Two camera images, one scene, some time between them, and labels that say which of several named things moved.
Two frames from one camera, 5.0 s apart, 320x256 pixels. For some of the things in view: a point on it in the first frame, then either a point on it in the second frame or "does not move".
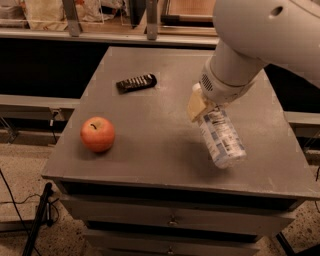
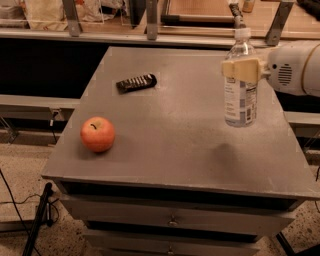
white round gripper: [218, 89] to [285, 70]
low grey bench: [37, 107] does not move
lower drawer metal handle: [170, 250] does not move
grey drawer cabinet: [137, 177] does not move
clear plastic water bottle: [223, 142] to [240, 96]
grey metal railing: [73, 32] does not move
